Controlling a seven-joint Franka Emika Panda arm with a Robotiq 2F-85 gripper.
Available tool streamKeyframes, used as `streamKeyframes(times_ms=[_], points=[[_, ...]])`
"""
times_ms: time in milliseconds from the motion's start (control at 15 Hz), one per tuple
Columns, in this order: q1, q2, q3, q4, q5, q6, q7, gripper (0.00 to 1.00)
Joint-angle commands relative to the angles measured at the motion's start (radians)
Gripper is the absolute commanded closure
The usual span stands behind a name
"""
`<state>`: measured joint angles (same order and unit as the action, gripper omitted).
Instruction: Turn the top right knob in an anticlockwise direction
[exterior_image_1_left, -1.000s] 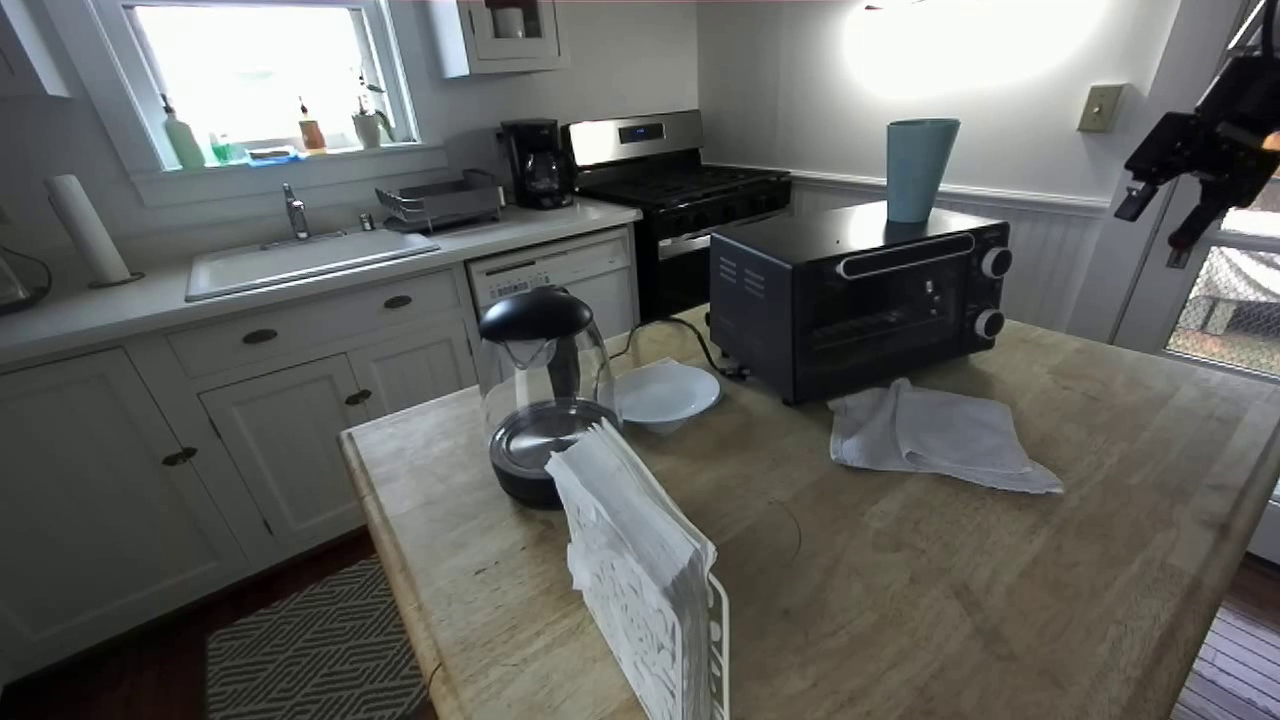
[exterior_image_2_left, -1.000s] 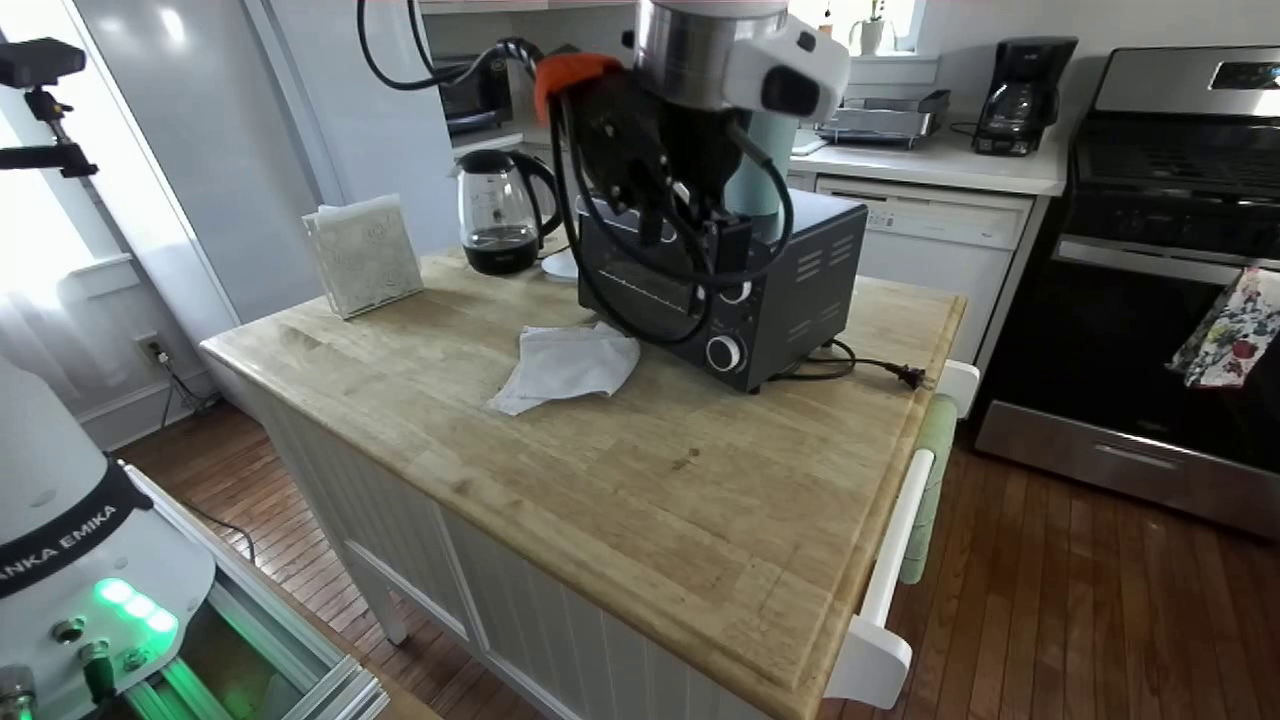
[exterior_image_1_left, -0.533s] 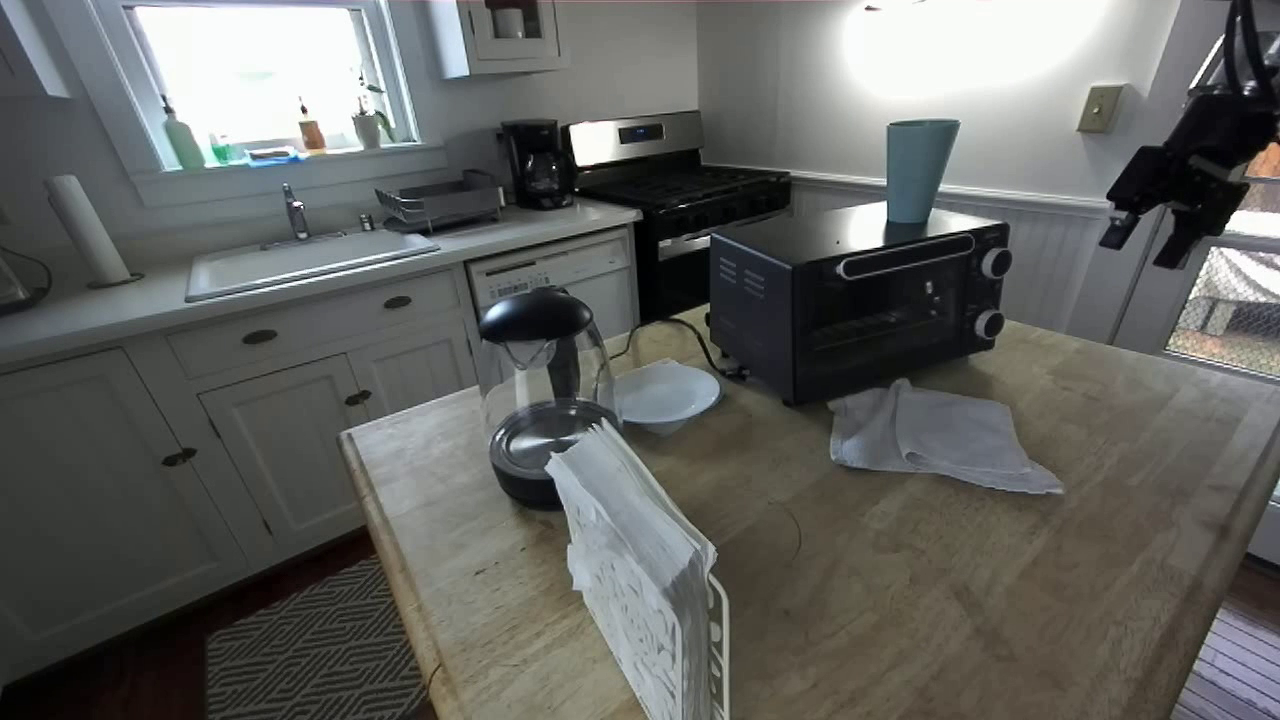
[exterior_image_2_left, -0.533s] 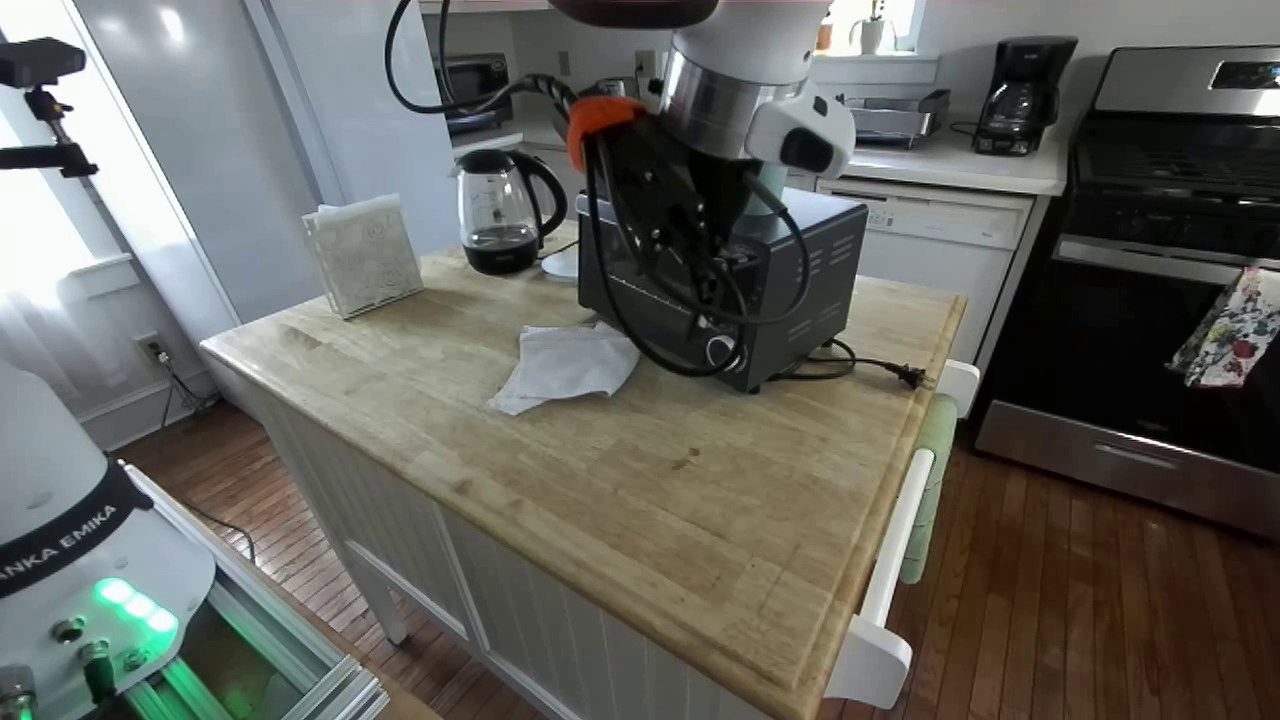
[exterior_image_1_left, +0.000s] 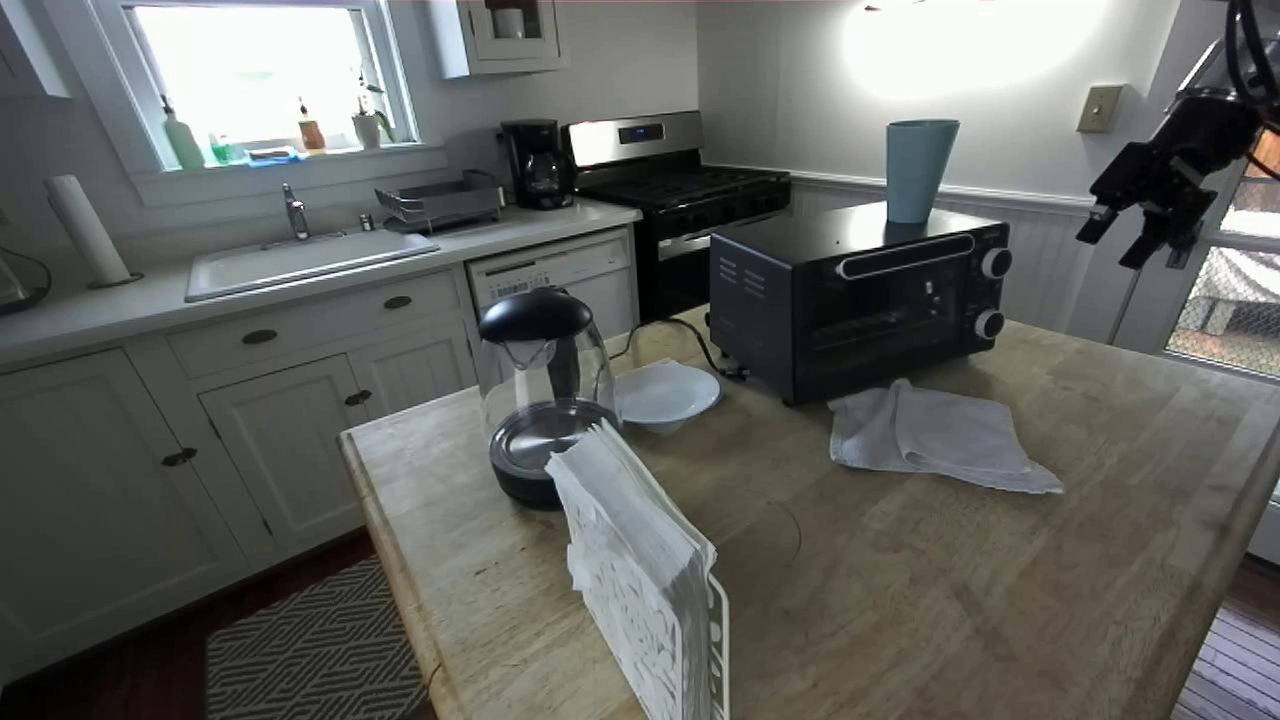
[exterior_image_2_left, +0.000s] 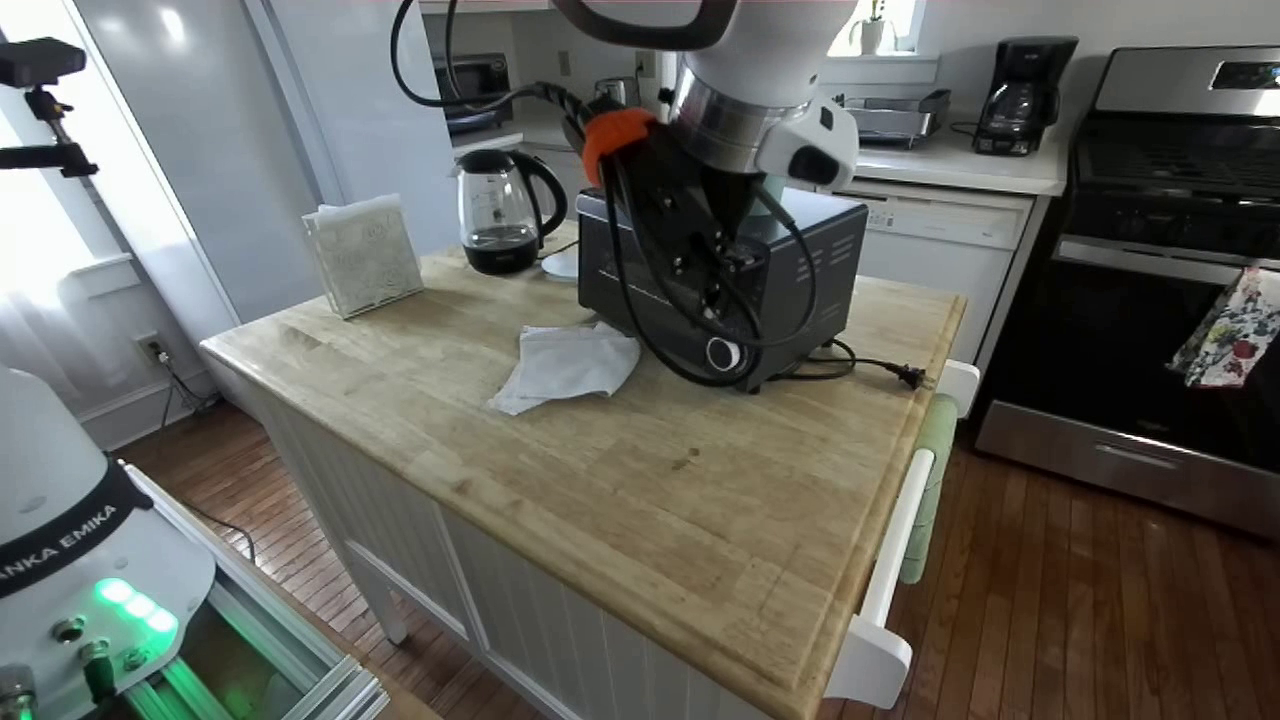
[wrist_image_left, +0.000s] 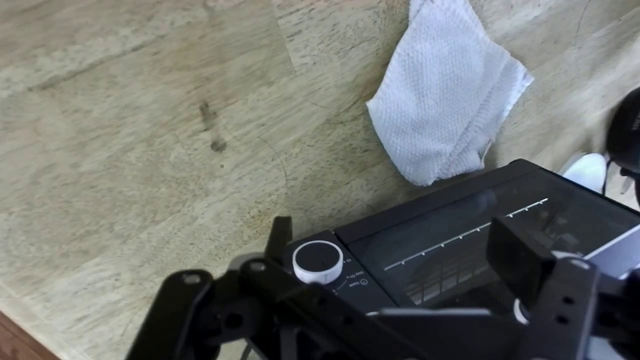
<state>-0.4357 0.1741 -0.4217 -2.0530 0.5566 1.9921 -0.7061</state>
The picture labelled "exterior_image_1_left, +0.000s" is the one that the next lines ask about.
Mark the white kitchen sink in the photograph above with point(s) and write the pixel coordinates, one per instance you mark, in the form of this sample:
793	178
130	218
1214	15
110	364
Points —
305	262

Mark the glass kettle with black lid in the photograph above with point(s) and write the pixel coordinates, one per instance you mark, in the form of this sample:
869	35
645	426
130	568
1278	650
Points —
541	400

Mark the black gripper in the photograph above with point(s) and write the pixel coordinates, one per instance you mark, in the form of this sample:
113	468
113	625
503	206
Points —
1183	153

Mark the beige light switch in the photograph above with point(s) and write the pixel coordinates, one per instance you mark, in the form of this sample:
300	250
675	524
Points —
1103	110

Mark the black and steel stove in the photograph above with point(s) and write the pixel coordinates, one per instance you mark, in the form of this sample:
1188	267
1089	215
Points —
680	200

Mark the gray dish drainer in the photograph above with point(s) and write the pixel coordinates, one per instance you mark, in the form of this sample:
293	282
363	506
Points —
441	200

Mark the white round plate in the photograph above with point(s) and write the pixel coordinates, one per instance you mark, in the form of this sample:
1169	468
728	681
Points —
665	395

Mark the white paper towel roll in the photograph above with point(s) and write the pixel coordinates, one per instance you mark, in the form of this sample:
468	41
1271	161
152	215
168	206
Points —
91	231

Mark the teal plastic cup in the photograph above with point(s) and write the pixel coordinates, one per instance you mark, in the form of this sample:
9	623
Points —
921	167

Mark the white crumpled cloth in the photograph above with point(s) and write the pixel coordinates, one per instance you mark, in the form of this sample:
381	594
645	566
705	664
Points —
934	436

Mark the white wall cabinet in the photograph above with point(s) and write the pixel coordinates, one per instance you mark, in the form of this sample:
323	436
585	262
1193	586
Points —
496	35

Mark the gray patterned rug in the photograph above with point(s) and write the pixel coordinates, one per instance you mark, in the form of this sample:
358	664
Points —
314	653

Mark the round silver-rimmed oven knob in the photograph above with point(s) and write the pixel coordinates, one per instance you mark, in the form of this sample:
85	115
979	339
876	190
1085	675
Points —
998	262
991	324

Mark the green soap bottle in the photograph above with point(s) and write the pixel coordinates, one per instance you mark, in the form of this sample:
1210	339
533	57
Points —
181	140

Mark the white glass door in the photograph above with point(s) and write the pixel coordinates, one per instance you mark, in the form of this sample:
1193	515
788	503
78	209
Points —
1232	294

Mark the chrome faucet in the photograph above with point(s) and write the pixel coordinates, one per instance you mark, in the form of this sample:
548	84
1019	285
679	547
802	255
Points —
293	215

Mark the small potted plant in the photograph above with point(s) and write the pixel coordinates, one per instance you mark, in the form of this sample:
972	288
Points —
370	123

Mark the white base cabinets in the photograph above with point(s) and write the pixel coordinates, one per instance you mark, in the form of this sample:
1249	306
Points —
134	483

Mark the white dishwasher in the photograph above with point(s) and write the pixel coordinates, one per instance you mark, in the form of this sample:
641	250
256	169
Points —
585	273

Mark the black coffee maker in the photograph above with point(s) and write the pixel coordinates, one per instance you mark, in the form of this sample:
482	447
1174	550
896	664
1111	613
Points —
539	167

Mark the blue sponge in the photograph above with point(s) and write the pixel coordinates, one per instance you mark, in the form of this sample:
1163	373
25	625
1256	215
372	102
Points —
272	159

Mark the white towel with print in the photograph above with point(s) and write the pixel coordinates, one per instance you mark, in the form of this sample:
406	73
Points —
627	560

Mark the small brown bottle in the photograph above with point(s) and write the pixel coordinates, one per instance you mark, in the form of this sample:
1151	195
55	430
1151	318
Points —
309	129

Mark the black toaster oven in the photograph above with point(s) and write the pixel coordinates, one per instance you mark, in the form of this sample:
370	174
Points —
815	302

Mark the white framed window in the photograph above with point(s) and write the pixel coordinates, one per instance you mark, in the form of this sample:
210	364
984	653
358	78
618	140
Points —
253	66

